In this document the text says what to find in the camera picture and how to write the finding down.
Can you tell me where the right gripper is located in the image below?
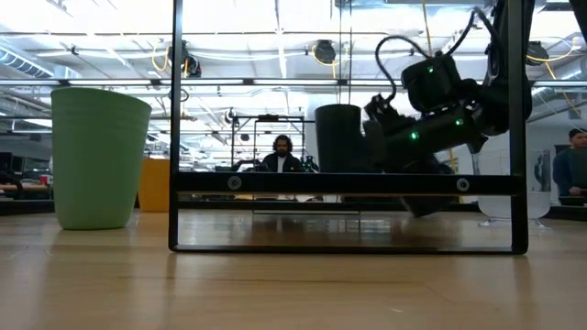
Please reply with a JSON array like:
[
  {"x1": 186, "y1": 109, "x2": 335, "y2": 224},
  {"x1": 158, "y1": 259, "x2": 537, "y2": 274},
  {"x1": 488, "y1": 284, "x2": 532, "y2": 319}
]
[{"x1": 362, "y1": 113, "x2": 444, "y2": 175}]

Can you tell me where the tall black cup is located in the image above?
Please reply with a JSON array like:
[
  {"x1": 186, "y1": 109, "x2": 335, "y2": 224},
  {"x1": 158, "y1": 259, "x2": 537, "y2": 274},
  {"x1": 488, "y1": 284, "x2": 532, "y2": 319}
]
[{"x1": 314, "y1": 104, "x2": 368, "y2": 174}]

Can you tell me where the orange plastic cup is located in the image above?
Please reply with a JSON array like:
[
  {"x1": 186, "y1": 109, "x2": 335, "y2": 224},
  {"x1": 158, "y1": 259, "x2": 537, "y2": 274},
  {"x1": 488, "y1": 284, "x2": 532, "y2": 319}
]
[{"x1": 138, "y1": 158, "x2": 172, "y2": 214}]

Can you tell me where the green plastic cup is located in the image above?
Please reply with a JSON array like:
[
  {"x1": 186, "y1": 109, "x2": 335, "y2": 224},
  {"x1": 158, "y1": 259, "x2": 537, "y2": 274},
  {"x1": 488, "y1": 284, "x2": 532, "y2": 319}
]
[{"x1": 50, "y1": 87, "x2": 153, "y2": 231}]

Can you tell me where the person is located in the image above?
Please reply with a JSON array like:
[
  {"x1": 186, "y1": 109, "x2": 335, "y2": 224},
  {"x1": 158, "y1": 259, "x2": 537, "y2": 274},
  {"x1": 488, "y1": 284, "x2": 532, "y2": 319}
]
[
  {"x1": 259, "y1": 134, "x2": 306, "y2": 173},
  {"x1": 552, "y1": 127, "x2": 587, "y2": 198}
]

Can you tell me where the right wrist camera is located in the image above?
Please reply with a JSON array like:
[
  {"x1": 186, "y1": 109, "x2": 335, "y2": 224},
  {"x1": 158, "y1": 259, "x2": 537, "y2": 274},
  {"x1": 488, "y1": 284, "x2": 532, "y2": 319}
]
[{"x1": 364, "y1": 93, "x2": 404, "y2": 134}]

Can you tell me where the black camera cable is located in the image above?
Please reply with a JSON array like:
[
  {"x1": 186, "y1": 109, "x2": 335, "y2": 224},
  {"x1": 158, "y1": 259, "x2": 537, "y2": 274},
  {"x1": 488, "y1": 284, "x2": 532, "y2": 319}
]
[{"x1": 373, "y1": 35, "x2": 432, "y2": 105}]

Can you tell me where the black background rig frame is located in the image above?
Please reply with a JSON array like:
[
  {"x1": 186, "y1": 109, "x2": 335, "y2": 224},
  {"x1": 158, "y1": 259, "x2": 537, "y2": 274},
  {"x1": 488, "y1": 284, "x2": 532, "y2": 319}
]
[{"x1": 231, "y1": 114, "x2": 306, "y2": 173}]

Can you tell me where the black aluminium table frame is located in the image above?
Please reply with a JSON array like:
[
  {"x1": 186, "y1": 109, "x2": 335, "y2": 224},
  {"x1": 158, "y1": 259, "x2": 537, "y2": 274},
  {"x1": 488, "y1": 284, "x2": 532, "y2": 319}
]
[{"x1": 0, "y1": 197, "x2": 587, "y2": 222}]

